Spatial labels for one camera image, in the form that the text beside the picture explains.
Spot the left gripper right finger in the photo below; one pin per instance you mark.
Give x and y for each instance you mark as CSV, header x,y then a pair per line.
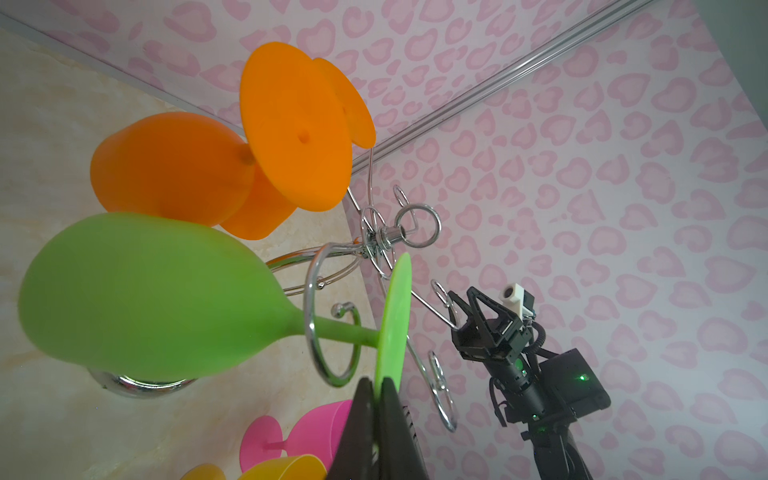
x,y
399,457

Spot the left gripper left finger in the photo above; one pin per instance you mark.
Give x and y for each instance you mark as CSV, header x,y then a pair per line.
x,y
354,457

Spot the yellow plastic wine glass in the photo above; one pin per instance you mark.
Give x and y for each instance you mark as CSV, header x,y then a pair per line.
x,y
304,467

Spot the pink plastic wine glass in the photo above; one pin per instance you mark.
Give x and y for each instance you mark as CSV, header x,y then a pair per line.
x,y
316,433

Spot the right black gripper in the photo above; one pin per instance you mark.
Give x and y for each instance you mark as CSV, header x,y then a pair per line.
x,y
489,331

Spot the orange wine glass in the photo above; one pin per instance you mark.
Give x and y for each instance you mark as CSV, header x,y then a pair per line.
x,y
298,135
187,166

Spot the green plastic wine glass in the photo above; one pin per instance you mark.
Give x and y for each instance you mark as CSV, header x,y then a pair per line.
x,y
166,300

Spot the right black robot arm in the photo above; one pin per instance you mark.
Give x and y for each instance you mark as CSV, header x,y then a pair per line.
x,y
529,384

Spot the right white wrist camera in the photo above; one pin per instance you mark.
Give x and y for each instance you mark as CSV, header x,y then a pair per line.
x,y
518,300

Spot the aluminium frame right post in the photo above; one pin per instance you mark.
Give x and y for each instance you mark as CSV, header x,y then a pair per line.
x,y
583,31

